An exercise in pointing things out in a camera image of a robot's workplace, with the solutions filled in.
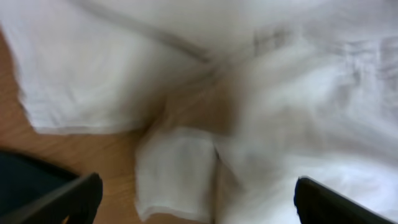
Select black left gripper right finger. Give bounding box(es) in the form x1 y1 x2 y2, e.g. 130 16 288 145
294 177 394 224

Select black t-shirt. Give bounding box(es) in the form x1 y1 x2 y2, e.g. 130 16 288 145
1 151 78 216

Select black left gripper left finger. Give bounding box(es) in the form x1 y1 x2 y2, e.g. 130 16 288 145
1 173 103 224

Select beige shorts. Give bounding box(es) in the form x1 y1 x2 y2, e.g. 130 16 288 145
1 1 397 223

